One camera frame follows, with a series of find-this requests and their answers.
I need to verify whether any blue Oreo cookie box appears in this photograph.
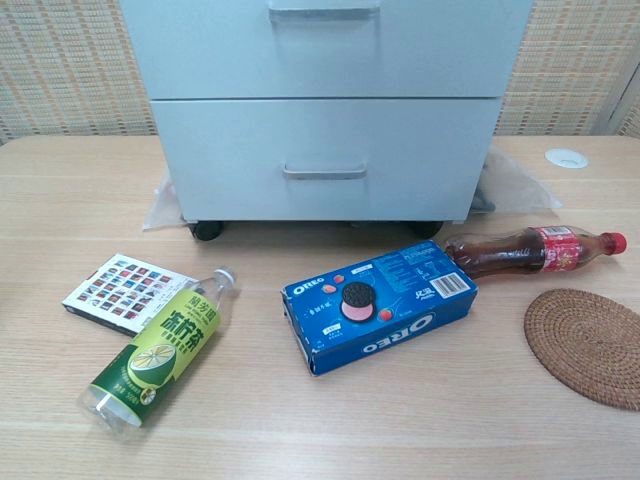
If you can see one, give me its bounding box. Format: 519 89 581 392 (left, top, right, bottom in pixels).
279 239 479 376

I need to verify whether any wide woven bamboo screen panel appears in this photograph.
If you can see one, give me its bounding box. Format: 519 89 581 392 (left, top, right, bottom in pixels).
0 0 640 146

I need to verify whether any white drawer with short handle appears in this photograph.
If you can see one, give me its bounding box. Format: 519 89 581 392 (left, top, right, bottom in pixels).
119 0 535 100

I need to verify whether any patterned card sheet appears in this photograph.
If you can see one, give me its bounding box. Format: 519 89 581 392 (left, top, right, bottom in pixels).
62 253 201 337

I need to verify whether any black caster wheel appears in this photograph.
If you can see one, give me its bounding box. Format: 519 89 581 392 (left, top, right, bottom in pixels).
408 219 444 239
191 221 225 240

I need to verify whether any cola bottle with red cap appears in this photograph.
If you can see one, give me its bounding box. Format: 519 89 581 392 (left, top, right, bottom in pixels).
443 225 629 279

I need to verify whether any round woven rattan coaster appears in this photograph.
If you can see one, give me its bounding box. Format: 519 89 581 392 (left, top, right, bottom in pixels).
523 288 640 412

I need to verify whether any white drawer cabinet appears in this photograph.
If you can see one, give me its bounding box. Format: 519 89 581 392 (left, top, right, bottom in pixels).
119 0 535 240

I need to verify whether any white drawer with low handle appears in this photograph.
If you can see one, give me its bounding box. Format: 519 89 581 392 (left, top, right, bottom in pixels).
149 97 504 221

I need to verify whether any clear plastic sheet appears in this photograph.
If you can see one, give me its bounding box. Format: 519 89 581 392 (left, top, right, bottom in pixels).
142 147 564 232

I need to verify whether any round white cable grommet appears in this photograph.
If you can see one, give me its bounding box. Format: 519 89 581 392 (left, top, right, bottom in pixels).
544 147 591 167

